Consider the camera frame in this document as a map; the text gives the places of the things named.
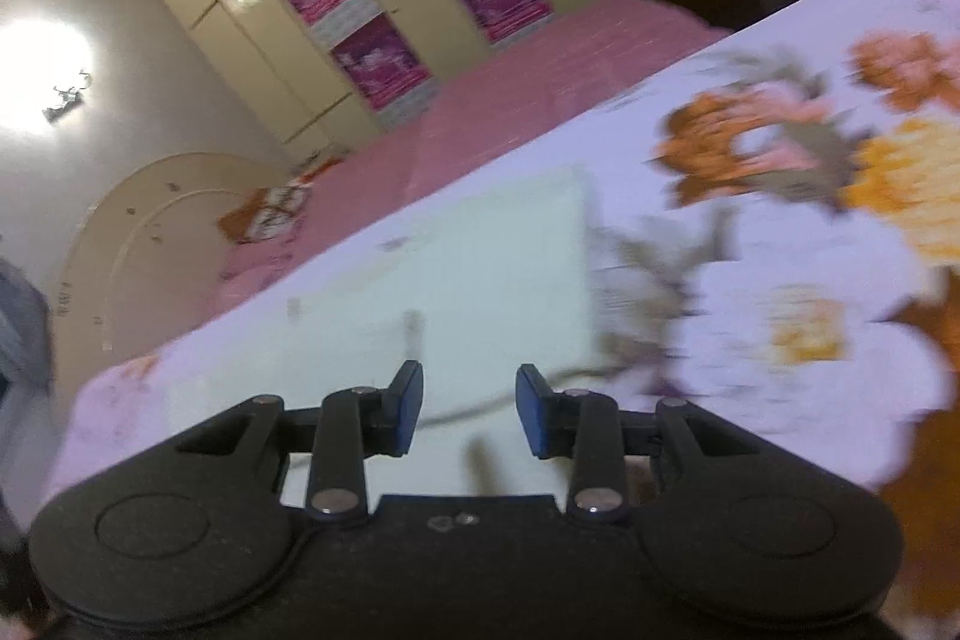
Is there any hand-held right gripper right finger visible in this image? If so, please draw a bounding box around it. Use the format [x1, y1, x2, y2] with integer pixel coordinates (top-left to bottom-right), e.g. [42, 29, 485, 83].
[515, 364, 758, 525]

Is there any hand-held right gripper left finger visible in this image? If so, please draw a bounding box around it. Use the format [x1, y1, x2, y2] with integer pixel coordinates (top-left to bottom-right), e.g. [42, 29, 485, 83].
[174, 360, 425, 525]

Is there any pale green small cloth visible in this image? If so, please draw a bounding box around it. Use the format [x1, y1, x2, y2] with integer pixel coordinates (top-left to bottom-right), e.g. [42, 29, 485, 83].
[161, 164, 608, 498]

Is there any orange patterned pillow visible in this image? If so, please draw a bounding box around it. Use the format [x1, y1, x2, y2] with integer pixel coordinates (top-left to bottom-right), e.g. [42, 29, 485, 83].
[216, 158, 347, 245]

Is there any floral printed blanket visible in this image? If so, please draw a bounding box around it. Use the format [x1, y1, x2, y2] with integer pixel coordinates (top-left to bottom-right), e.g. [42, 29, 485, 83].
[45, 0, 960, 611]

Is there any cream curved headboard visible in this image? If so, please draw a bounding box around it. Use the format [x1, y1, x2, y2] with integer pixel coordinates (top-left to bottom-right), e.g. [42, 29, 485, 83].
[54, 150, 302, 372]

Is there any pink bedspread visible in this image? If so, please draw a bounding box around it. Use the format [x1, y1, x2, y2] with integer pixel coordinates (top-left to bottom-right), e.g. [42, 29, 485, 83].
[214, 0, 734, 320]

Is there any grey cloth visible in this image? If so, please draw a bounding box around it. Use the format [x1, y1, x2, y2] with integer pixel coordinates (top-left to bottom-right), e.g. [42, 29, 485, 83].
[0, 256, 55, 387]

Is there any bright wall lamp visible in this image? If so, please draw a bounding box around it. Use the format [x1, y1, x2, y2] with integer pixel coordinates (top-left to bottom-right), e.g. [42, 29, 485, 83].
[0, 12, 100, 140]

